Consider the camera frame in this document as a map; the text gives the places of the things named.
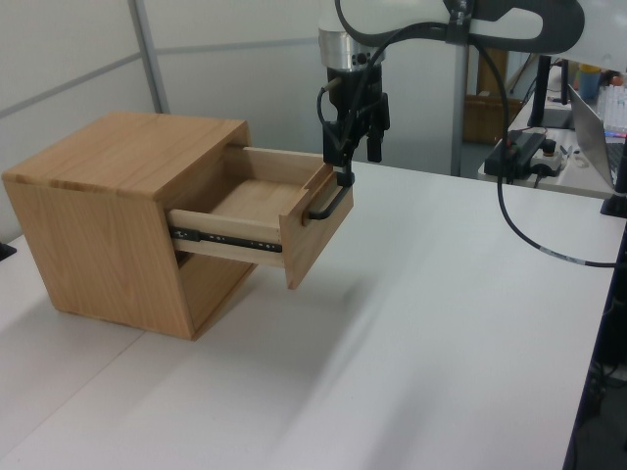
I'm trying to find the wooden drawer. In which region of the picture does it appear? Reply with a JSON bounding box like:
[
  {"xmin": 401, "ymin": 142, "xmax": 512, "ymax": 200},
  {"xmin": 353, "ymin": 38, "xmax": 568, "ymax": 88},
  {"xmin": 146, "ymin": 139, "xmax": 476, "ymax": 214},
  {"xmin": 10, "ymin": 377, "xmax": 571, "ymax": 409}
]
[{"xmin": 168, "ymin": 145, "xmax": 356, "ymax": 292}]

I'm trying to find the black drawer slide rail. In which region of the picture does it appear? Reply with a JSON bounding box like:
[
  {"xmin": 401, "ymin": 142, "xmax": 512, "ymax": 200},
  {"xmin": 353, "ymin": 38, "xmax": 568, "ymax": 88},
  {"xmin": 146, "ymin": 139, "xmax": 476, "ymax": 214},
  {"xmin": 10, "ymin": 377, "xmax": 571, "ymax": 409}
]
[{"xmin": 169, "ymin": 226, "xmax": 285, "ymax": 255}]

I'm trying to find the brown wooden box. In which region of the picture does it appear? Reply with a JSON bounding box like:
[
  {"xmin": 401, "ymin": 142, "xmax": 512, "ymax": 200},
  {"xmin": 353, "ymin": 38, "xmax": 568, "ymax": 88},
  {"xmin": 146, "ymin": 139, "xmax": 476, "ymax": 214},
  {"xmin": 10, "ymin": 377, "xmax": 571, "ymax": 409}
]
[{"xmin": 461, "ymin": 89, "xmax": 524, "ymax": 146}]

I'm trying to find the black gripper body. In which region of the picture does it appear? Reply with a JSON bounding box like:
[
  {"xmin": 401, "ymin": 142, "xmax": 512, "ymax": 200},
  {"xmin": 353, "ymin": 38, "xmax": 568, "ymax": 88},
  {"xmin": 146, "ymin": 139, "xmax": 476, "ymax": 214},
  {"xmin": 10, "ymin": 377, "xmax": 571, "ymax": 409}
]
[{"xmin": 325, "ymin": 63, "xmax": 388, "ymax": 124}]

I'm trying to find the grey partition post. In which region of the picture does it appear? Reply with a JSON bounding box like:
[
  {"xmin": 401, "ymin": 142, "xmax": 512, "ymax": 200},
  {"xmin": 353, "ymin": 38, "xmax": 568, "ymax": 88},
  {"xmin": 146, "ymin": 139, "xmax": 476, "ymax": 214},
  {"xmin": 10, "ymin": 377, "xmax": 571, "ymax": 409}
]
[{"xmin": 130, "ymin": 0, "xmax": 171, "ymax": 117}]

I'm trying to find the black monitor stand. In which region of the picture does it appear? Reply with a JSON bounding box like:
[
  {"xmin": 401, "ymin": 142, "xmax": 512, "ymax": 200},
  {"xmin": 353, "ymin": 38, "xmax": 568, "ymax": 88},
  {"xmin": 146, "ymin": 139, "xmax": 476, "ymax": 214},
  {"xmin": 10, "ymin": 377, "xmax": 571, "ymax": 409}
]
[{"xmin": 525, "ymin": 55, "xmax": 577, "ymax": 132}]

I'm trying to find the emergency stop button box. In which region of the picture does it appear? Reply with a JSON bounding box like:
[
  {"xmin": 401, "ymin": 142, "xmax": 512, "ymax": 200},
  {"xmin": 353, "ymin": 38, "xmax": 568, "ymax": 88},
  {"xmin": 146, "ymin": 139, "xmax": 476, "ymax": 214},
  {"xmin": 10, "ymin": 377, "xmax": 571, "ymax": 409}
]
[{"xmin": 530, "ymin": 138, "xmax": 562, "ymax": 179}]

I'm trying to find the black metal drawer handle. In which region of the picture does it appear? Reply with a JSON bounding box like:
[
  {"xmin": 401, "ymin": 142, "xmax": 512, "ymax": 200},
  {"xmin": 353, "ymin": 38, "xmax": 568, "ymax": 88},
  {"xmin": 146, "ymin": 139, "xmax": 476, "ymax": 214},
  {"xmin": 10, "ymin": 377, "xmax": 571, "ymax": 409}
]
[{"xmin": 302, "ymin": 168, "xmax": 356, "ymax": 222}]

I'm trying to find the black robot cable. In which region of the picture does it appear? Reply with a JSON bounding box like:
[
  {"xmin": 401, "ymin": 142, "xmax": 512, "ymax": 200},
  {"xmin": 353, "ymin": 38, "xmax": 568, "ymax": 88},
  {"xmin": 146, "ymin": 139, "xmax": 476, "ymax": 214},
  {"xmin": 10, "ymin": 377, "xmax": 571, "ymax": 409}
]
[{"xmin": 315, "ymin": 0, "xmax": 617, "ymax": 269}]

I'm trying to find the grey metal pillar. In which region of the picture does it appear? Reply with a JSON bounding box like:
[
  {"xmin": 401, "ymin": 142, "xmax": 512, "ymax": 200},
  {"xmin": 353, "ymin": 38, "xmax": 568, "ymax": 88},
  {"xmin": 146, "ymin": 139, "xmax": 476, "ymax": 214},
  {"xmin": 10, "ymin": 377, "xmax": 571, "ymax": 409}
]
[{"xmin": 452, "ymin": 41, "xmax": 470, "ymax": 178}]

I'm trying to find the wooden cabinet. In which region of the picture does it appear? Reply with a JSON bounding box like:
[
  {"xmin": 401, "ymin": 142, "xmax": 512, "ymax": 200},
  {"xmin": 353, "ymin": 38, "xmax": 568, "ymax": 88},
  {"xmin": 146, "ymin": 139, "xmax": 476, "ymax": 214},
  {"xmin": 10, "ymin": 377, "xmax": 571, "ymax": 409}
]
[{"xmin": 1, "ymin": 111, "xmax": 257, "ymax": 343}]

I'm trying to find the black power box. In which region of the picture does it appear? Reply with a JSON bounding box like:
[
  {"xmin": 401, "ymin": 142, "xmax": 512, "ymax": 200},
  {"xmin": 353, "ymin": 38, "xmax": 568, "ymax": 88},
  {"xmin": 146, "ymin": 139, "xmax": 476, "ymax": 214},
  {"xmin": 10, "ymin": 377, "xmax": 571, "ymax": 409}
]
[{"xmin": 484, "ymin": 130, "xmax": 548, "ymax": 176}]

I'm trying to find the blue and yellow bottle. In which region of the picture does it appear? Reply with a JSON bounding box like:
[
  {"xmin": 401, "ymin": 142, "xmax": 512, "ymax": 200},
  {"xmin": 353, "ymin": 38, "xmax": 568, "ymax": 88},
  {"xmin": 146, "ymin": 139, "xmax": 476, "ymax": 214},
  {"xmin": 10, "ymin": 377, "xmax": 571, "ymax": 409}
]
[{"xmin": 576, "ymin": 63, "xmax": 603, "ymax": 107}]

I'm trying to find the grey laptop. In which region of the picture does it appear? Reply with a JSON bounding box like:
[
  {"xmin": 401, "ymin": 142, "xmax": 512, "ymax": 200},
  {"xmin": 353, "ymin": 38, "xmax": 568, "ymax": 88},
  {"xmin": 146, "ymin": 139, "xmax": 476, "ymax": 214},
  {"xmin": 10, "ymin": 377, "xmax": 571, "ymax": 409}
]
[{"xmin": 566, "ymin": 84, "xmax": 627, "ymax": 193}]

